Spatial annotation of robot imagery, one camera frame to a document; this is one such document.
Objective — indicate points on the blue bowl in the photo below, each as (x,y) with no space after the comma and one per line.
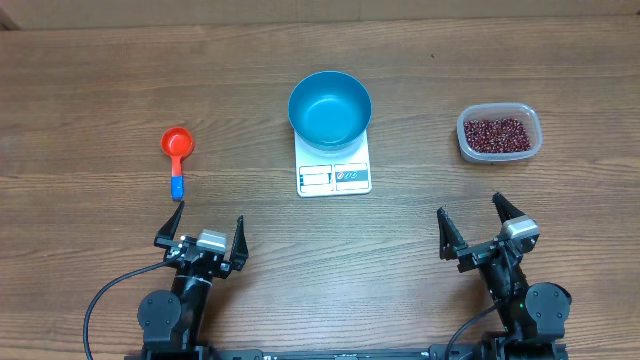
(330,110)

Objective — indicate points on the red beans in container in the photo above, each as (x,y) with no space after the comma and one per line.
(505,135)

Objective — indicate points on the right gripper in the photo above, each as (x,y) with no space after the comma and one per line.
(453,246)

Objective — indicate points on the white digital kitchen scale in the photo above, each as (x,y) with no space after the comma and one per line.
(323,173)

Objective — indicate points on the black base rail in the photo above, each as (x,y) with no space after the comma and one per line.
(345,355)

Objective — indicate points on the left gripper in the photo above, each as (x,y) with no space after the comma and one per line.
(163,237)

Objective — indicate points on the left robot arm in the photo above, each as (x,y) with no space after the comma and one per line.
(171,319)

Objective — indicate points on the clear plastic container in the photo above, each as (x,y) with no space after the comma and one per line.
(524,113)

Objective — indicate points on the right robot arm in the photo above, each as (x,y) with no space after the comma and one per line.
(533,316)

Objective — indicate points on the red measuring scoop blue handle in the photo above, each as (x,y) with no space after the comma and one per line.
(178,144)

